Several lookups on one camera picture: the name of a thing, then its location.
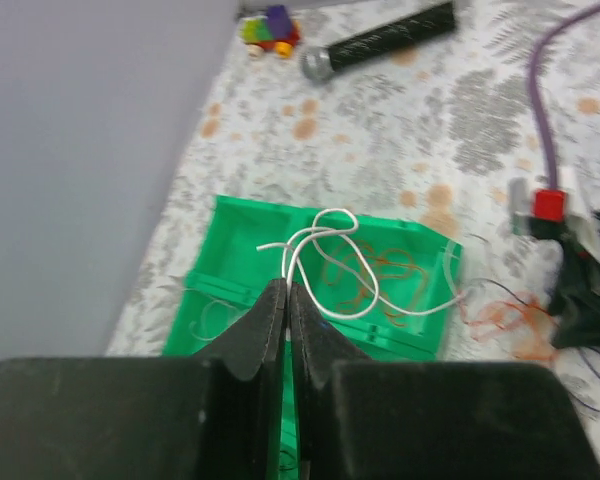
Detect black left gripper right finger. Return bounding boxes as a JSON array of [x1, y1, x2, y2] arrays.
[[287, 285, 600, 479]]

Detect floral patterned table mat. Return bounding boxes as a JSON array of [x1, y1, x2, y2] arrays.
[[109, 1, 600, 462]]

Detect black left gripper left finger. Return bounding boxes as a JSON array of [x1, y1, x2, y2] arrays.
[[0, 279, 286, 479]]

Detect green compartment tray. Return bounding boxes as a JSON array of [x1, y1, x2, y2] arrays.
[[165, 197, 462, 478]]

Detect coloured cable pile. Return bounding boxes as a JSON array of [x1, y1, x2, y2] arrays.
[[459, 234, 600, 414]]

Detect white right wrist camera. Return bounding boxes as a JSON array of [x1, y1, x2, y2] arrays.
[[508, 167, 600, 251]]

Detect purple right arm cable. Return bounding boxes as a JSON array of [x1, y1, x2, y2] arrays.
[[528, 0, 600, 191]]

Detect orange cable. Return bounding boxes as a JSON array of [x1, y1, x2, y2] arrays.
[[322, 239, 431, 329]]

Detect black microphone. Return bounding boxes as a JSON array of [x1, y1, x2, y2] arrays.
[[300, 1, 456, 83]]

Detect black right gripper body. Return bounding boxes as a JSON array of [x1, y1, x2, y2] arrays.
[[547, 210, 600, 349]]

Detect colourful toy block figure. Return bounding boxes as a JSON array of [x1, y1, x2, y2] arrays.
[[240, 4, 301, 59]]

